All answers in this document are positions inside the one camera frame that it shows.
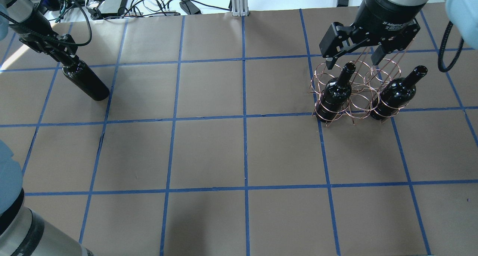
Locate copper wire wine basket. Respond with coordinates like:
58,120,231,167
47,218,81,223
308,47,404,127

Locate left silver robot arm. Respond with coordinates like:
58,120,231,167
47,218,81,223
1,0,80,67

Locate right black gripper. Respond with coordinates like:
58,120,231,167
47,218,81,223
319,0,420,70

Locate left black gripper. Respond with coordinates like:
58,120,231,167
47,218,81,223
19,31,79,68

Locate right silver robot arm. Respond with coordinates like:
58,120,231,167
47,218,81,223
319,0,478,70

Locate dark wine bottle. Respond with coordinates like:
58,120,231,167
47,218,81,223
316,62,356,123
62,59,110,101
369,65,428,121

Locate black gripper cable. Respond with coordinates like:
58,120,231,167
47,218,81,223
438,21,465,73

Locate aluminium frame post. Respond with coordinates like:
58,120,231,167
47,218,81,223
231,0,249,16

